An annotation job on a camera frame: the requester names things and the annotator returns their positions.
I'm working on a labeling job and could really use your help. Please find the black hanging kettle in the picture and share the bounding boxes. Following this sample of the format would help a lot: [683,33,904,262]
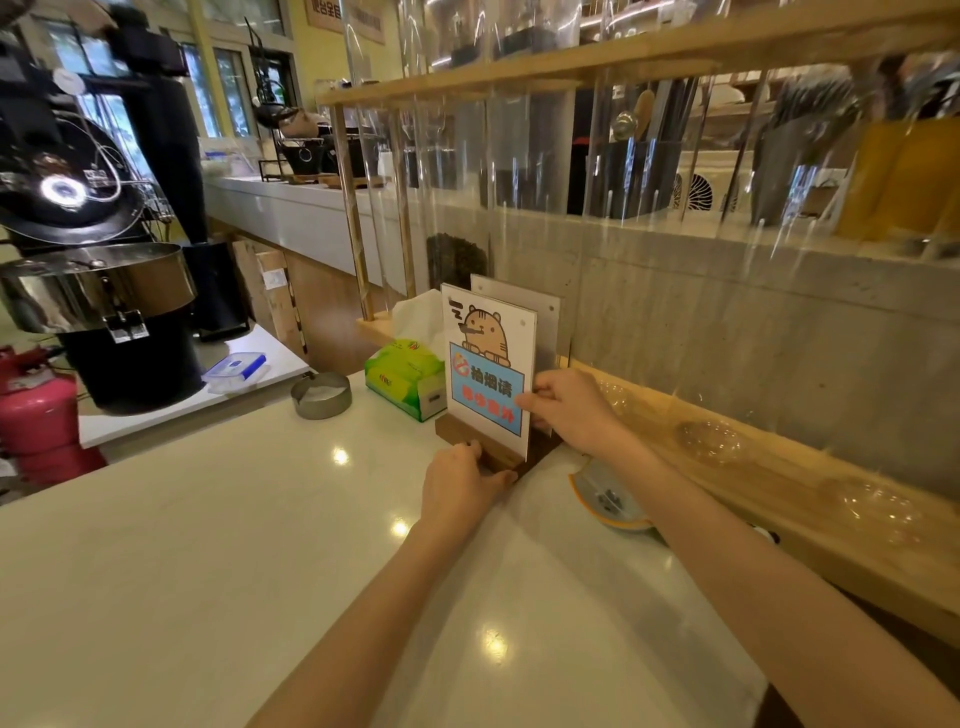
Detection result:
[244,16,301,130]

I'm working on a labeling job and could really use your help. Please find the dark wooden sign base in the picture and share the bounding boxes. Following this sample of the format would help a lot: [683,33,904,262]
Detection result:
[434,414,564,481]

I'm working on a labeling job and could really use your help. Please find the orange rimmed grey scale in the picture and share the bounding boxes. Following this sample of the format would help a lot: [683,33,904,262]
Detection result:
[567,456,655,534]

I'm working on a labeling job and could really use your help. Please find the person's left hand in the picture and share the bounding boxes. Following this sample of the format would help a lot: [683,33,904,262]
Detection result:
[420,440,519,535]

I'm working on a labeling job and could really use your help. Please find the yellow translucent container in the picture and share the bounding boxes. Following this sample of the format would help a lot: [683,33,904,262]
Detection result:
[836,118,960,243]

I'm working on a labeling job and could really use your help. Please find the clear container with blue lid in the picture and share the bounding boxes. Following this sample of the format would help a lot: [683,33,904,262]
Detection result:
[202,352,268,395]

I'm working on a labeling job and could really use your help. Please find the wooden dispenser rack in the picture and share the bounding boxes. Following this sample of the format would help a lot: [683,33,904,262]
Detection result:
[315,0,960,650]

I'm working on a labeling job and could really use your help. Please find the clear tube with coffee beans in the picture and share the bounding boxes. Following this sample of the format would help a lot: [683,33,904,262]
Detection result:
[420,0,496,292]

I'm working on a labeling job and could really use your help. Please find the brown cardboard boxes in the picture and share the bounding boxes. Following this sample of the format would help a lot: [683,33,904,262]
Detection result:
[231,237,309,361]

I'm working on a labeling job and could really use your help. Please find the acrylic sign with cartoon animal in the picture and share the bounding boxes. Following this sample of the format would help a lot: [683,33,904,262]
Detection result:
[440,283,538,461]

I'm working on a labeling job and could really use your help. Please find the round metal ring mould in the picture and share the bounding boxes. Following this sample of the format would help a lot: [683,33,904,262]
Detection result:
[290,372,354,420]

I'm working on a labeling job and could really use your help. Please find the person's right hand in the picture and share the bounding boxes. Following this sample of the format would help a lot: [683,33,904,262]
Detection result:
[514,367,633,459]

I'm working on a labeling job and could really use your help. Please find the person's left forearm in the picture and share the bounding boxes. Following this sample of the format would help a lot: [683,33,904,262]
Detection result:
[246,517,470,728]

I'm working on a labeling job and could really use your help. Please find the red fire extinguisher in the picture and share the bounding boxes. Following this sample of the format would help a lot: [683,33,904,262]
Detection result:
[0,345,108,489]

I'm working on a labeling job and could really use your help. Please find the green tissue box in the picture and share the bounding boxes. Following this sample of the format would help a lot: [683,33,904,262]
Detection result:
[364,338,448,423]

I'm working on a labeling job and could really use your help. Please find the black coffee roaster machine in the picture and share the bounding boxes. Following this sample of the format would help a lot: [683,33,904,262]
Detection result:
[0,0,253,417]

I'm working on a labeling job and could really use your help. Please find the person's right forearm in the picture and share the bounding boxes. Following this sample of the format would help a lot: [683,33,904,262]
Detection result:
[596,431,960,728]

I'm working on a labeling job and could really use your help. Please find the white side table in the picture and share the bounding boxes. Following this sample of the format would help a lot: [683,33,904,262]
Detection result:
[78,324,312,451]

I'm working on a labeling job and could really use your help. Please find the black utensil holder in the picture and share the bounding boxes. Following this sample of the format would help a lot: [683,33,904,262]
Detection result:
[586,138,682,221]

